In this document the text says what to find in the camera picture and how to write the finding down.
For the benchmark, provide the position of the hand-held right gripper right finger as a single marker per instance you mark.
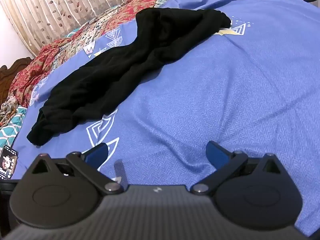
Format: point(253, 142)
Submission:
point(217, 156)

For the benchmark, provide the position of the red floral patchwork quilt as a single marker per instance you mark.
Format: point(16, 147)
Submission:
point(75, 40)

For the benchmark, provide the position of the black smartphone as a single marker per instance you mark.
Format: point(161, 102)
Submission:
point(7, 162)

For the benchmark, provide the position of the beige leaf-print curtain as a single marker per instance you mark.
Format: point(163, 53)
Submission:
point(50, 5)

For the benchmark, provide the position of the blue printed bedsheet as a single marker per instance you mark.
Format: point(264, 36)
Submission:
point(225, 80)

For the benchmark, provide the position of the carved wooden headboard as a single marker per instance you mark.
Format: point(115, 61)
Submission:
point(10, 75)

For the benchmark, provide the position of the teal lattice-pattern cloth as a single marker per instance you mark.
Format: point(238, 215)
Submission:
point(10, 132)

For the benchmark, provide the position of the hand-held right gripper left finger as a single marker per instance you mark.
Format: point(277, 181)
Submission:
point(96, 155)

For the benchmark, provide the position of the grey floral cloth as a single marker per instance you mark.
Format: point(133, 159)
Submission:
point(7, 112)

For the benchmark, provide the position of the black pants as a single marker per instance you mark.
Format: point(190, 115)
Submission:
point(112, 75)

